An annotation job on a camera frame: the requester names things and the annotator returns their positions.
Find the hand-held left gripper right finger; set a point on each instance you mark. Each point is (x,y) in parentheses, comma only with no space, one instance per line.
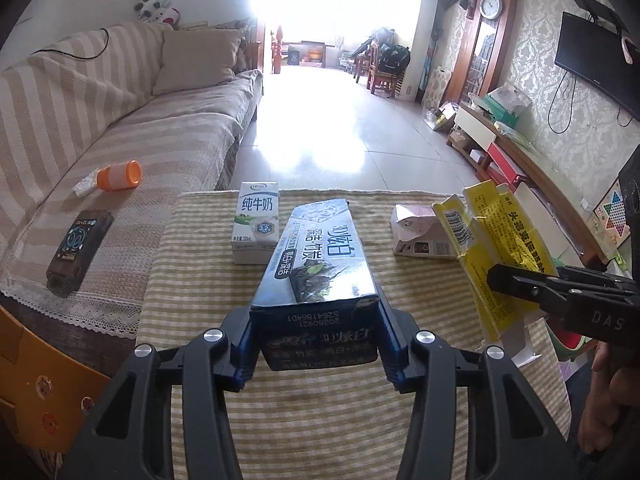
(391,357)

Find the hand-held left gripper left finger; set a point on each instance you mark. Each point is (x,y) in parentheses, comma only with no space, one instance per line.
(245,357)

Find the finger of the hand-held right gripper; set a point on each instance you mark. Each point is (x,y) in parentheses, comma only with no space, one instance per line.
(520,285)

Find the green plastic basin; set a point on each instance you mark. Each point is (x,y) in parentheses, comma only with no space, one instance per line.
(570,347)

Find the yellow cardboard box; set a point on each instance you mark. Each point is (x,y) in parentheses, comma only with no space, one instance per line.
(500,225)

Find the blue toothpaste box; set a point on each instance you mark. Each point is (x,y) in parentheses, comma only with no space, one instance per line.
(315,260)

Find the person's right hand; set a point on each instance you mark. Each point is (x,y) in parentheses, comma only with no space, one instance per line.
(610,400)

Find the purple plastic item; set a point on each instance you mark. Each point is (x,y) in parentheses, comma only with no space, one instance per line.
(570,377)

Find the chinese checkers board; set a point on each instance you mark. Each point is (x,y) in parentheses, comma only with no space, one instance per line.
(612,215)

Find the striped tablecloth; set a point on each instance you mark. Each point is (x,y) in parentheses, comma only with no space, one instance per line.
(325,425)

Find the wooden television cabinet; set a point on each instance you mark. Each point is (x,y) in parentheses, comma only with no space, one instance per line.
(540,170)

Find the pink paper box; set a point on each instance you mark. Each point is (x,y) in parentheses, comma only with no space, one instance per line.
(415,230)

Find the red flat box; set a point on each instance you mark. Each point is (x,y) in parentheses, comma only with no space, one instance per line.
(502,162)

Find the white milk carton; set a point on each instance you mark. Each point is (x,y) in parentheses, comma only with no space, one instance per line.
(255,210)

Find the green plastic packet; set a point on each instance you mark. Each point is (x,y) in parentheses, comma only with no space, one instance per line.
(510,132)

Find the clear plastic bag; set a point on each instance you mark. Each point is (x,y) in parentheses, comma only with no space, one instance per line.
(442,117)

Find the green and white box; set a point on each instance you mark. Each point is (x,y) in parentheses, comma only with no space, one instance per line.
(507,97)

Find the dark patterned box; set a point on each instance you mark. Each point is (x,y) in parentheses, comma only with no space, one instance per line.
(77,252)

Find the orange plastic stool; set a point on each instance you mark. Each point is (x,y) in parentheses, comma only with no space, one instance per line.
(45,390)

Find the floral patterned board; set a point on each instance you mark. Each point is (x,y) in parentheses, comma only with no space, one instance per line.
(437,87)

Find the orange plastic cup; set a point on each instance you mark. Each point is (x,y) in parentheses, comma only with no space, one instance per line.
(120,176)

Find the white tissue packet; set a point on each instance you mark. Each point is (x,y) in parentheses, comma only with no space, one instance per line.
(86,184)

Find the black flat television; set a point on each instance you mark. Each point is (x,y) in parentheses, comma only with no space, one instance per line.
(595,60)

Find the wooden display shelf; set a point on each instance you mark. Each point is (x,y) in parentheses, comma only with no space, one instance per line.
(480,50)

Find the wooden chair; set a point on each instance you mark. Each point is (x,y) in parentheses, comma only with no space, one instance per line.
(382,82)

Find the striped beige sofa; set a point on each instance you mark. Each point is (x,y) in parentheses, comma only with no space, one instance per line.
(125,135)

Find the pink curved massager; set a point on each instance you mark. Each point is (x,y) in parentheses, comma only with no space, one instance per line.
(627,50)

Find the black backpack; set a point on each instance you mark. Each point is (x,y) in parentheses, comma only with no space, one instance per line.
(395,57)

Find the white standing air conditioner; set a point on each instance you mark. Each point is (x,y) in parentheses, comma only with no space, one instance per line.
(420,40)

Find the beige pillow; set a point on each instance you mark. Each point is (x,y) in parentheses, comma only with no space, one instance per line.
(197,62)

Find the white spotted plush toy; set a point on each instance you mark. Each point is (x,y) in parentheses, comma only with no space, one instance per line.
(155,10)

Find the round wall clock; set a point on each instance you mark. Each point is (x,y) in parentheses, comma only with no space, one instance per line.
(490,6)

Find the black wall shelf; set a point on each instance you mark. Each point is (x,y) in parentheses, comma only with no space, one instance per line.
(600,10)

